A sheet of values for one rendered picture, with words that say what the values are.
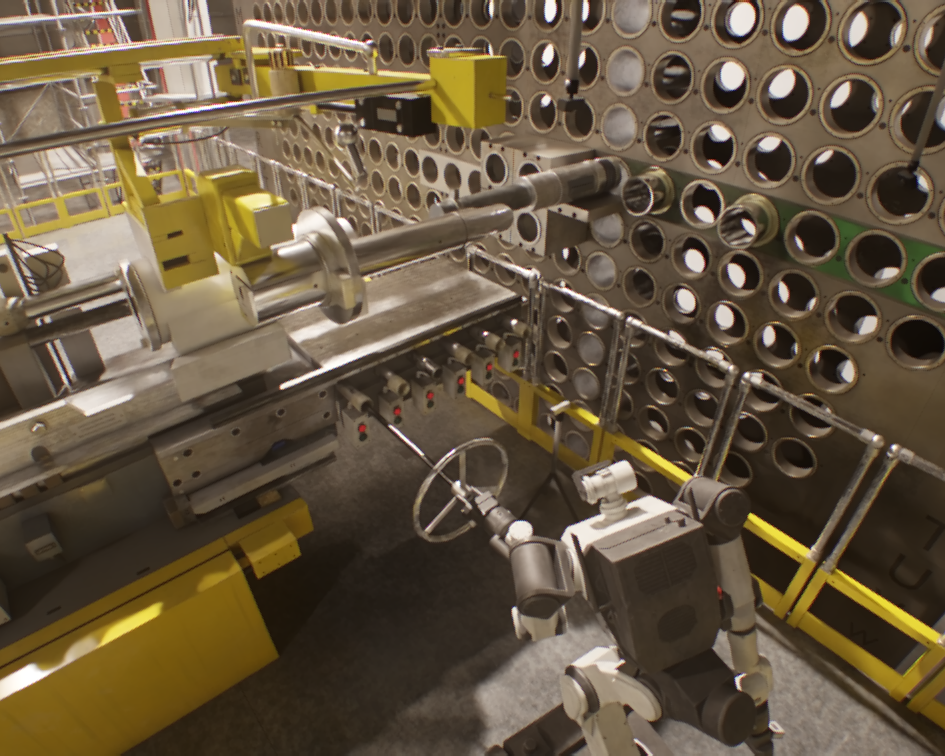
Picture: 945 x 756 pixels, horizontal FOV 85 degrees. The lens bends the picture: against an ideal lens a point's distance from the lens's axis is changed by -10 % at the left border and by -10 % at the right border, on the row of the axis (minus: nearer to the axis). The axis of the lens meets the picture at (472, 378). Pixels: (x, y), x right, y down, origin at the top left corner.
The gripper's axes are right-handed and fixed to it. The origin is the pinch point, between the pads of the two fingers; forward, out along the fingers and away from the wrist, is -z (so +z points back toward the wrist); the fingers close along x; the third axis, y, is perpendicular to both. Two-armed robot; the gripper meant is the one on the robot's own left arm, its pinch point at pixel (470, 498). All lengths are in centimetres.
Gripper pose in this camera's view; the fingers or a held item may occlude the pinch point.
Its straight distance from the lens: 180.2
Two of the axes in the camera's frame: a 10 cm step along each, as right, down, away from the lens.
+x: -7.6, 3.7, -5.3
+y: 0.0, 8.2, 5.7
